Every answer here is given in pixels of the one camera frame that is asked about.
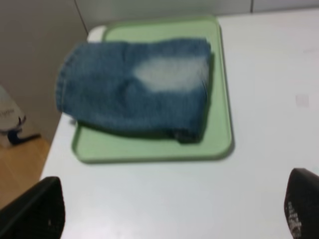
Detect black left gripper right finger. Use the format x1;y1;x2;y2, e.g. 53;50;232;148
284;168;319;239

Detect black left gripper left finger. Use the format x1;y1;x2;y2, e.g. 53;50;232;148
0;176;65;239

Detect children's blue denim shorts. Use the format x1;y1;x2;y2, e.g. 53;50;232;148
55;38;212;143

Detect light green plastic tray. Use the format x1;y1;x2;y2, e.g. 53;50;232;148
72;15;233;163

